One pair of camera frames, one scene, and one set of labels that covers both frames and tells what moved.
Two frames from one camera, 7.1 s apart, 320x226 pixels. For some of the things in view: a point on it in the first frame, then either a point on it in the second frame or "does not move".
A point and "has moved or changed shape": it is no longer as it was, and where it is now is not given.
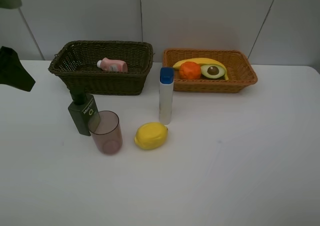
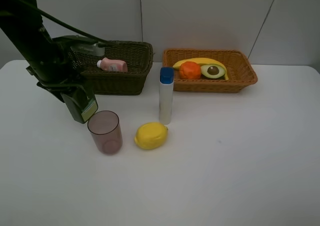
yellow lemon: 151,136 does not move
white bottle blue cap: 166,94 does not move
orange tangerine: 189,70 does not move
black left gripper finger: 12,72 → 57,71
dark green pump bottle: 84,111 has moved or changed shape
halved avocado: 212,71 does not move
